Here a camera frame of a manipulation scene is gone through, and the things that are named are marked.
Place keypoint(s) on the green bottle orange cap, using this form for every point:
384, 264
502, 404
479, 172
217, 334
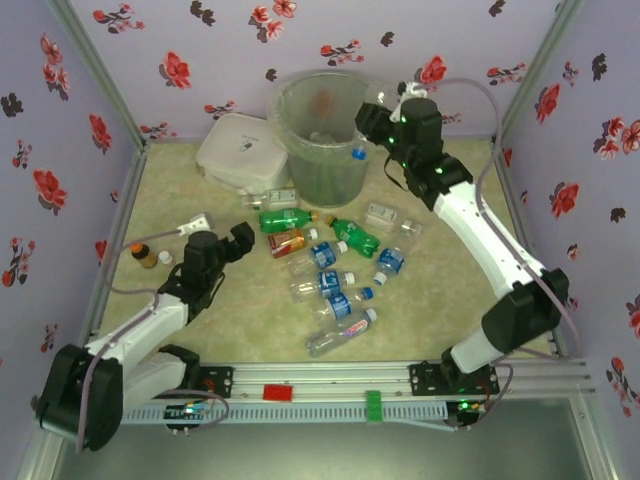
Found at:
280, 220
355, 237

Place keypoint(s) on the red label bottle white cap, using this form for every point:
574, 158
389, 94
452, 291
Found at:
285, 242

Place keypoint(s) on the clear bottle white green label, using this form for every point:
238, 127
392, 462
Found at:
280, 197

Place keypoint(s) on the clear rectangular bottle white label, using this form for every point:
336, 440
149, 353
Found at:
380, 214

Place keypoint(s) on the small clear plastic bottle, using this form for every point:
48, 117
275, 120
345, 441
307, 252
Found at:
410, 228

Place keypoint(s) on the clear bottle pink label blue cap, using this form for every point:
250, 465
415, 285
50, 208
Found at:
345, 334

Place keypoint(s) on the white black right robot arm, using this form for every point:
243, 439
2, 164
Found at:
480, 240

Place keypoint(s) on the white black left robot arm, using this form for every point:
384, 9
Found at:
140, 320

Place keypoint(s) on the grey translucent plastic bin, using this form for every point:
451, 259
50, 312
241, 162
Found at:
327, 185

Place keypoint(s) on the clear plastic bin liner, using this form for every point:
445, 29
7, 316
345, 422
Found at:
282, 132

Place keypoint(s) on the small white capped bottle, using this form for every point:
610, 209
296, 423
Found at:
166, 258

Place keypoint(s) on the brown bottle orange cap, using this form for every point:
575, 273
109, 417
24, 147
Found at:
144, 256

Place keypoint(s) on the white square lidded container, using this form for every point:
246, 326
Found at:
240, 150

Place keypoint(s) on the red rectangular tag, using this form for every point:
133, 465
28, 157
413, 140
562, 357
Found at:
278, 392

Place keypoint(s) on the green rectangular block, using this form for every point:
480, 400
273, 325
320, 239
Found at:
373, 406

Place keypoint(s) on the grey metal panel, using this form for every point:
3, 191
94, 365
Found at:
320, 450

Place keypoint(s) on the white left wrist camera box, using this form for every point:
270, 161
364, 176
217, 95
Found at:
199, 221

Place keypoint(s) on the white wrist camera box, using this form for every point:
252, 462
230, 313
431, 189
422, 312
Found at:
199, 221
412, 90

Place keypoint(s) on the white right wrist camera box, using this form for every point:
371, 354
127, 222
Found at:
412, 90

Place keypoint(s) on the aluminium side frame rail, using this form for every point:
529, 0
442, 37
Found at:
132, 180
502, 170

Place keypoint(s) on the aluminium frame post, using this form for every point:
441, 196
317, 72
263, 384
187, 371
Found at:
532, 75
104, 75

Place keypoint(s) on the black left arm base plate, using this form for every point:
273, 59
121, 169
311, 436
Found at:
220, 380

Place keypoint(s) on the aluminium mounting rail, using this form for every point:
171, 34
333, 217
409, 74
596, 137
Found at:
325, 375

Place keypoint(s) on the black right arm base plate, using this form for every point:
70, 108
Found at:
425, 377

